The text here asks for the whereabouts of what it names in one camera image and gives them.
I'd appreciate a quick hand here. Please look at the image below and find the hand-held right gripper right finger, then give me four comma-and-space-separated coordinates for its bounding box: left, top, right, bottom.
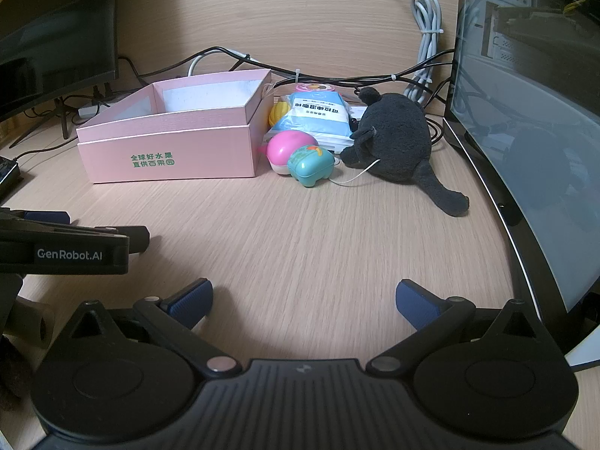
366, 279, 558, 376

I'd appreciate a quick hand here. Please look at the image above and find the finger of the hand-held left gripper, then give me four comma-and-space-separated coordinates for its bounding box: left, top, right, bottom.
114, 226, 151, 255
21, 210, 72, 227

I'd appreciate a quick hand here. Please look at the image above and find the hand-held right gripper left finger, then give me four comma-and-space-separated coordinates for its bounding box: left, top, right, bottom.
56, 279, 240, 376

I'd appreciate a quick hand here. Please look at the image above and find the pink cardboard box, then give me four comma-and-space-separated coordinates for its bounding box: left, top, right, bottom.
76, 69, 273, 183

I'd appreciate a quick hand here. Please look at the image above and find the black plush toy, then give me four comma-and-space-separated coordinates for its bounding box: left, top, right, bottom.
340, 87, 470, 218

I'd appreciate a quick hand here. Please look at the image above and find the teal plastic toy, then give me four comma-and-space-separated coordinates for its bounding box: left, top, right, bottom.
287, 145, 336, 189

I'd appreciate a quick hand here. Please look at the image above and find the pink egg-shaped toy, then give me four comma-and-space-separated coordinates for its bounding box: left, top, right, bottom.
265, 131, 320, 176

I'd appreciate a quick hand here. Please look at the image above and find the yellow plastic toy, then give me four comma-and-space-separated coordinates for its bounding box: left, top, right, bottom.
268, 100, 290, 128

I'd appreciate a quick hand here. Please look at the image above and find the blue wipes packet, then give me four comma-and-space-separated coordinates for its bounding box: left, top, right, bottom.
271, 93, 359, 150

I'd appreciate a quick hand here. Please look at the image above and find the pink round toy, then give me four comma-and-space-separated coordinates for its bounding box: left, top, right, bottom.
291, 82, 335, 99

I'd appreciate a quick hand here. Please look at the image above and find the black computer monitor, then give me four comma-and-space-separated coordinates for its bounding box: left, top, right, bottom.
0, 0, 121, 140

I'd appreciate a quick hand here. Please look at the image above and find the black cable with plug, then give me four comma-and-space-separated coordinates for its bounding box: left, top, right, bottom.
426, 116, 452, 147

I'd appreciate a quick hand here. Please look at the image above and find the black cable bundle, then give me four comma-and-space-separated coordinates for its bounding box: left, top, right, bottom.
190, 46, 456, 100

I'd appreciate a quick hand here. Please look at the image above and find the white coiled cable bundle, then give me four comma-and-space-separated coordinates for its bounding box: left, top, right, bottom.
400, 0, 444, 104

